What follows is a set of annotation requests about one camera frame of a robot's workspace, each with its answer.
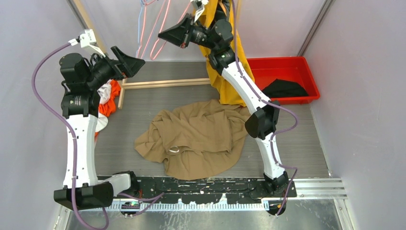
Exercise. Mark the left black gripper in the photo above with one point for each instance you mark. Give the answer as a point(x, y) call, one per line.
point(128, 68)

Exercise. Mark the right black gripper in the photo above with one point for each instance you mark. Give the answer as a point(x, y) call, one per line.
point(176, 35)

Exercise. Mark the tan brown garment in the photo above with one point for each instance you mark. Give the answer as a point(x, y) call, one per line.
point(195, 141)

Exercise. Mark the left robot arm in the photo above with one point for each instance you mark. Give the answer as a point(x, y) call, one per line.
point(82, 78)

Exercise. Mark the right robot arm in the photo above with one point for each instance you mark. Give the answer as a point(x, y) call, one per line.
point(261, 124)

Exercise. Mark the wooden clothes rack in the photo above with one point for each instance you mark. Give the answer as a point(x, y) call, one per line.
point(208, 13)

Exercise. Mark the white cloth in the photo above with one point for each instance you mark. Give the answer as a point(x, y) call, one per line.
point(105, 92)

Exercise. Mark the orange cloth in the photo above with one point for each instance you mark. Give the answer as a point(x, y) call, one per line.
point(116, 88)

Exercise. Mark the red plastic bin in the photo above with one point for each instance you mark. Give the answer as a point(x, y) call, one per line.
point(267, 69)

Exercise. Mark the black garment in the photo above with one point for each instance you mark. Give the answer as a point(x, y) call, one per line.
point(284, 88)

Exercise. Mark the blue wire hanger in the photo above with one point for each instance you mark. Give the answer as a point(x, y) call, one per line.
point(141, 25)

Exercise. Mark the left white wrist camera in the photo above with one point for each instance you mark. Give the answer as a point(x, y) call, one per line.
point(87, 41)

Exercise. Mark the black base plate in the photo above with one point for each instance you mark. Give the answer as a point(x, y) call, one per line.
point(205, 191)

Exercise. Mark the aluminium rail frame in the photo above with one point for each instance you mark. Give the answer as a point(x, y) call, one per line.
point(221, 204)

